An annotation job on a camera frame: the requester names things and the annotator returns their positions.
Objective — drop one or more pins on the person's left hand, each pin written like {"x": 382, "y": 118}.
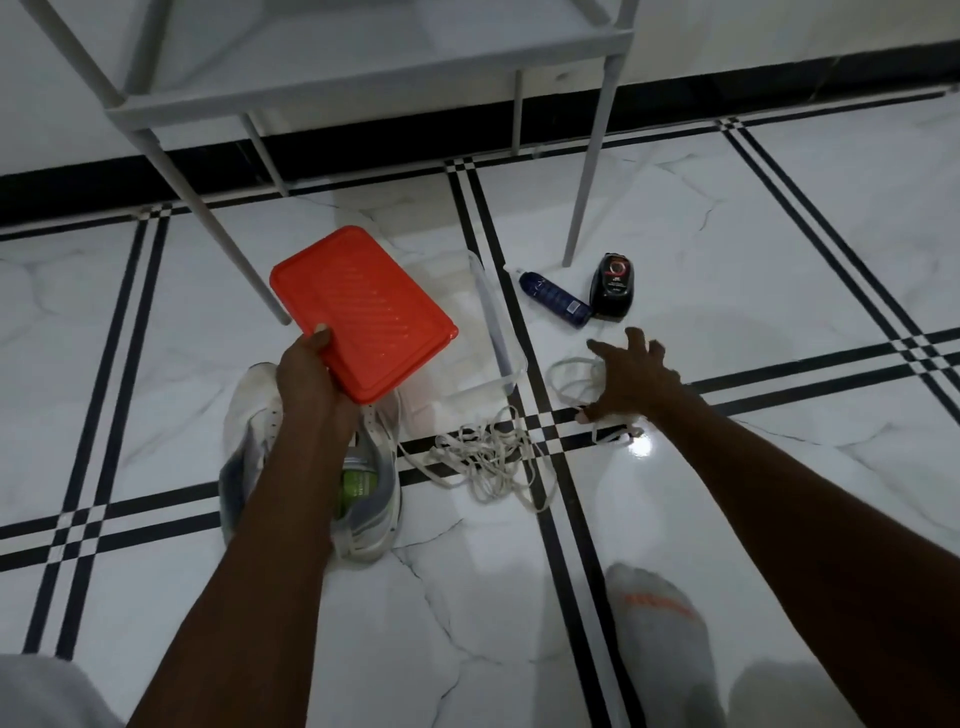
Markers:
{"x": 319, "y": 390}

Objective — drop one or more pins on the person's right hand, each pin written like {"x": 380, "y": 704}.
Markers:
{"x": 637, "y": 379}

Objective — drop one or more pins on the white sneaker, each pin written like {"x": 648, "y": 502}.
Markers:
{"x": 251, "y": 420}
{"x": 375, "y": 517}

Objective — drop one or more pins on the red plastic lid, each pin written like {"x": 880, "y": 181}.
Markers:
{"x": 367, "y": 307}

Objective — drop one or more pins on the person's right forearm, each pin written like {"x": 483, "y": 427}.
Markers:
{"x": 810, "y": 555}

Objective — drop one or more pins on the person's left forearm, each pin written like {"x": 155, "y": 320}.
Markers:
{"x": 255, "y": 600}

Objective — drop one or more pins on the black shoe polish container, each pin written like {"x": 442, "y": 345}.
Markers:
{"x": 611, "y": 289}

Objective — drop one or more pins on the grey metal shelf rack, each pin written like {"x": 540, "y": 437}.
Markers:
{"x": 337, "y": 82}

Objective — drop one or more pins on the dark blue spray bottle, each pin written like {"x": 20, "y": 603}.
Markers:
{"x": 555, "y": 300}

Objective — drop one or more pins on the white sock with orange print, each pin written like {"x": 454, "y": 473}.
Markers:
{"x": 664, "y": 645}

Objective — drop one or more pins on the white shorts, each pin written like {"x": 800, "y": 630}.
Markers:
{"x": 45, "y": 697}

